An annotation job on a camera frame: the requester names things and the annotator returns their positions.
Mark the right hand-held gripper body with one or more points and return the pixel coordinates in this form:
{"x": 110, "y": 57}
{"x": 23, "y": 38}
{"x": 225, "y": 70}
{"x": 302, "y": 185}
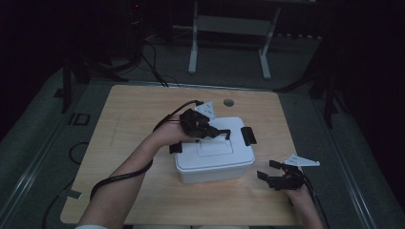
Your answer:
{"x": 291, "y": 178}

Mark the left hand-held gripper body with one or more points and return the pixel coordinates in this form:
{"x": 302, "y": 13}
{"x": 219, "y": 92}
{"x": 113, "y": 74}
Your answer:
{"x": 192, "y": 124}

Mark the person's right hand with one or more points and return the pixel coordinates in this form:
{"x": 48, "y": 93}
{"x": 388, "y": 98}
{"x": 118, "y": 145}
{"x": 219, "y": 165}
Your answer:
{"x": 299, "y": 197}

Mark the person's left hand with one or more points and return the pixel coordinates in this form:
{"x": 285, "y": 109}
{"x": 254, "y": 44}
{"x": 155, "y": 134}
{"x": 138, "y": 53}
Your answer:
{"x": 170, "y": 135}

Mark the grey round table grommet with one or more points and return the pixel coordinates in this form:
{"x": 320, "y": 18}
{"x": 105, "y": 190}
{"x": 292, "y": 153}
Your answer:
{"x": 228, "y": 102}

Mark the black tripod stand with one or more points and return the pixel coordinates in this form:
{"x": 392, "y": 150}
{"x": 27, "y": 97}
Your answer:
{"x": 329, "y": 101}
{"x": 67, "y": 86}

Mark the white metal stand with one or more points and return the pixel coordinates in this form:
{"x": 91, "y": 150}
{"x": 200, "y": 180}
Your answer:
{"x": 232, "y": 25}

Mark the dark equipment with red light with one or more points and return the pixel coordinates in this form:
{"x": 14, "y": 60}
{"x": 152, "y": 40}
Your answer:
{"x": 136, "y": 25}

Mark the grey tape piece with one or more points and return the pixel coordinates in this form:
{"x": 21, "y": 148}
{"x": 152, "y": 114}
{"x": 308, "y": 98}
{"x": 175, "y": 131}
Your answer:
{"x": 74, "y": 194}

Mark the black rectangular floor frame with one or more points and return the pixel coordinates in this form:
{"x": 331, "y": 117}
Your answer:
{"x": 79, "y": 119}

